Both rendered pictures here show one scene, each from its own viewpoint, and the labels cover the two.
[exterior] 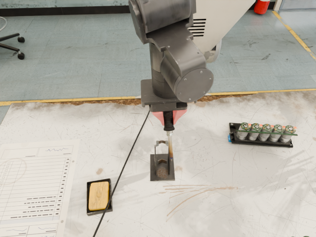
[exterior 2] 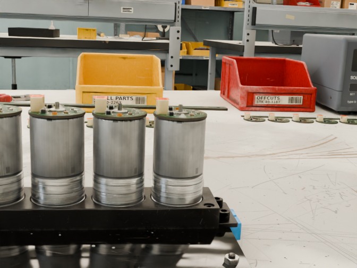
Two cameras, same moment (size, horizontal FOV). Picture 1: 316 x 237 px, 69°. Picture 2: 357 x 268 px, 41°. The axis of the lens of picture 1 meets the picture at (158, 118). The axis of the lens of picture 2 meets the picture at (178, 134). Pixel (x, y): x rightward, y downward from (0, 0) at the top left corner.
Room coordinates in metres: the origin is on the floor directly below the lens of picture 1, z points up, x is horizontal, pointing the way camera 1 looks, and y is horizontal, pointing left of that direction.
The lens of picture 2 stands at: (0.59, -0.27, 0.85)
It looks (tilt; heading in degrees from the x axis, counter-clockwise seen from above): 13 degrees down; 167
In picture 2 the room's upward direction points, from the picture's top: 2 degrees clockwise
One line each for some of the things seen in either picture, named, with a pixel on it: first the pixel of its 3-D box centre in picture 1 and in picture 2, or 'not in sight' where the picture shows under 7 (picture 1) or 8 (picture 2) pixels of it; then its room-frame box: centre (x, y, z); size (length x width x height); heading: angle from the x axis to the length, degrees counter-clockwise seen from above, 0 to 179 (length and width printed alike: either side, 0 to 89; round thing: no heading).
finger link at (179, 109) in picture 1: (167, 108); not in sight; (0.33, -0.02, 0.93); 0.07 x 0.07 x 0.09; 4
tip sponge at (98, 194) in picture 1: (99, 196); not in sight; (0.22, 0.13, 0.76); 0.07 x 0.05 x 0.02; 11
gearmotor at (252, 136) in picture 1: (253, 132); (118, 163); (0.38, -0.25, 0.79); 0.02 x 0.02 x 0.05
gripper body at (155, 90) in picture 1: (167, 80); not in sight; (0.33, -0.02, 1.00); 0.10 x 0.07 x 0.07; 94
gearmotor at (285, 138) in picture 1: (286, 135); not in sight; (0.37, -0.34, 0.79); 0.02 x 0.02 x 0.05
